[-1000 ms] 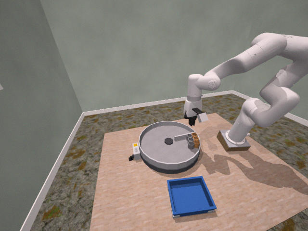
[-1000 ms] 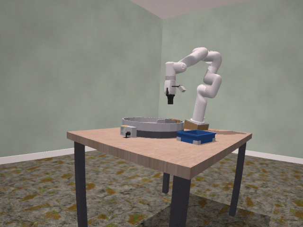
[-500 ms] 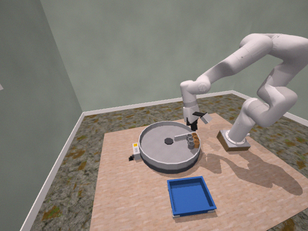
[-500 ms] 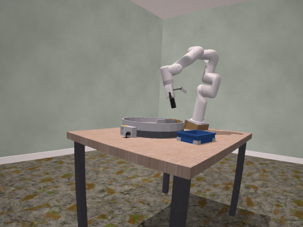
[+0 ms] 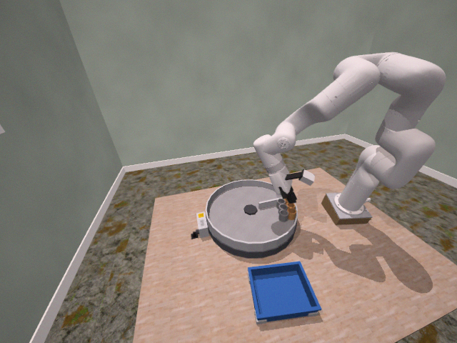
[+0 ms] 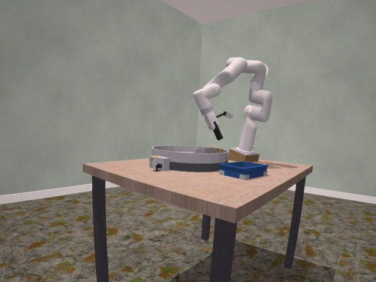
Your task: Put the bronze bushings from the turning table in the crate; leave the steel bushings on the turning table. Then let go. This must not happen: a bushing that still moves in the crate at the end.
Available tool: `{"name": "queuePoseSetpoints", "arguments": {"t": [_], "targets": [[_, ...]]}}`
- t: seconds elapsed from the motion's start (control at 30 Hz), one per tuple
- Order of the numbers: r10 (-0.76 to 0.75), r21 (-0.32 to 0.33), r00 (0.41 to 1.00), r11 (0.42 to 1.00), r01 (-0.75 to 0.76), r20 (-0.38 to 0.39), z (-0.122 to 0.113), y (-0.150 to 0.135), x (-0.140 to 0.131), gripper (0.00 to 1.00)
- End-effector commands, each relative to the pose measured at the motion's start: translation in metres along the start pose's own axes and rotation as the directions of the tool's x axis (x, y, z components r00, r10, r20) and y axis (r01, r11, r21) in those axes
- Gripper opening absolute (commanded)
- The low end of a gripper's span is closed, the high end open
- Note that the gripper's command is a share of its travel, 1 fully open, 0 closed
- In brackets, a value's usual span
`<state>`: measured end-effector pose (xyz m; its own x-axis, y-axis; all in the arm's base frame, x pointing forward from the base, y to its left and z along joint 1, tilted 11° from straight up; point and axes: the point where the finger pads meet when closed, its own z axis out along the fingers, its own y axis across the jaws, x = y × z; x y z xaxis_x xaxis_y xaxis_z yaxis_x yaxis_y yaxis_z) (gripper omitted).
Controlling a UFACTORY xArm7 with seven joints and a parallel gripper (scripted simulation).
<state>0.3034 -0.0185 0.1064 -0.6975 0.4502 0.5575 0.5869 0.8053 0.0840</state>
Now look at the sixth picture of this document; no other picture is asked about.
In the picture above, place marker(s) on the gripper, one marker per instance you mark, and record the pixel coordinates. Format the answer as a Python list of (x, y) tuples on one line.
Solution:
[(213, 124)]

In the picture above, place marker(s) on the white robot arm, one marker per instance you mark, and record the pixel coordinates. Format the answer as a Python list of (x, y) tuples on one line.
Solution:
[(252, 113)]

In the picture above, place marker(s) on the blue crate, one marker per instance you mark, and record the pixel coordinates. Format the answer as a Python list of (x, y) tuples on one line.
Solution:
[(243, 170)]

